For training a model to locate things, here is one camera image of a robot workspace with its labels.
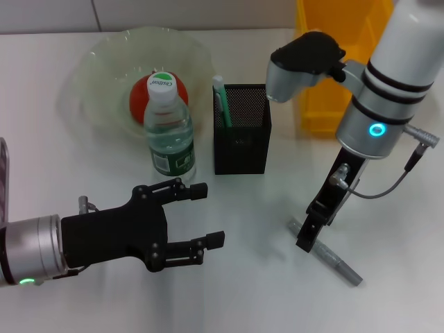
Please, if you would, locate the grey pen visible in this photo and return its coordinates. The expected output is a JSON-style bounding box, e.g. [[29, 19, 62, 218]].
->
[[287, 220, 364, 288]]

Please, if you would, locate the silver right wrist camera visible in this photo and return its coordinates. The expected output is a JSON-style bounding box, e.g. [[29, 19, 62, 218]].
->
[[266, 31, 347, 103]]

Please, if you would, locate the clear green-label water bottle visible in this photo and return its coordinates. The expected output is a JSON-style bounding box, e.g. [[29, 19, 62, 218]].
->
[[143, 70, 197, 187]]

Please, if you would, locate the red-orange orange fruit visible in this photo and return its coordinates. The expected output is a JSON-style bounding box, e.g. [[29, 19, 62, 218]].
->
[[129, 71, 190, 128]]

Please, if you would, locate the silver wrist connector fitting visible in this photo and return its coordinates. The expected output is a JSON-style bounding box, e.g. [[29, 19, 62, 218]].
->
[[78, 196, 101, 214], [330, 164, 352, 188]]

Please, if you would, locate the mint green utility knife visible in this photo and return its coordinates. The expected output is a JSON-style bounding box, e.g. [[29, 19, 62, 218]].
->
[[212, 75, 233, 128]]

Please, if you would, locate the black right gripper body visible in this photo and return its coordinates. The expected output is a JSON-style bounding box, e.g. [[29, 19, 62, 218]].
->
[[306, 147, 368, 226]]

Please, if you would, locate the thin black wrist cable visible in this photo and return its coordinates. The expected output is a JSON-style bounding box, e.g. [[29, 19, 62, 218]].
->
[[51, 265, 87, 280]]

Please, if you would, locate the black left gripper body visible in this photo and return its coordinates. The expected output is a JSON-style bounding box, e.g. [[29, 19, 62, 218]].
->
[[60, 185, 170, 273]]

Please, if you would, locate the silver right wrist connector fitting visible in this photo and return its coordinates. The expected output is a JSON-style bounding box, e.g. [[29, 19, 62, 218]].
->
[[330, 164, 352, 188]]

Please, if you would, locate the pale green glass fruit plate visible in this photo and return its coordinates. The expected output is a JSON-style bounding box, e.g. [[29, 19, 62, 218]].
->
[[57, 27, 219, 148]]

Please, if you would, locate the yellow plastic storage bin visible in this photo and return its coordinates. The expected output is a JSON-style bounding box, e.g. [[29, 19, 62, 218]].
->
[[294, 0, 395, 135]]

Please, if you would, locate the silver right arm cable plug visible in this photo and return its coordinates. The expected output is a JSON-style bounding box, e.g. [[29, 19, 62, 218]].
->
[[404, 125, 441, 149]]

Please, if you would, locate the black mesh pen holder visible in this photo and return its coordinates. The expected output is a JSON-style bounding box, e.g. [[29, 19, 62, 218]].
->
[[212, 83, 273, 176]]

